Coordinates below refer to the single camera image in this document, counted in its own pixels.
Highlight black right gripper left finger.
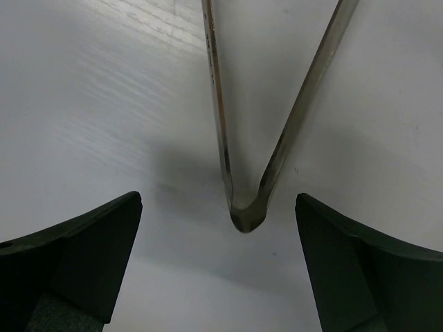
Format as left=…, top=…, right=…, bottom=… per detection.
left=1, top=192, right=143, bottom=331

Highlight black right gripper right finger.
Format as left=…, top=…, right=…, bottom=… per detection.
left=295, top=194, right=442, bottom=331

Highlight metal tongs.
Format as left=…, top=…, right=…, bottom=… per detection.
left=201, top=0, right=354, bottom=234

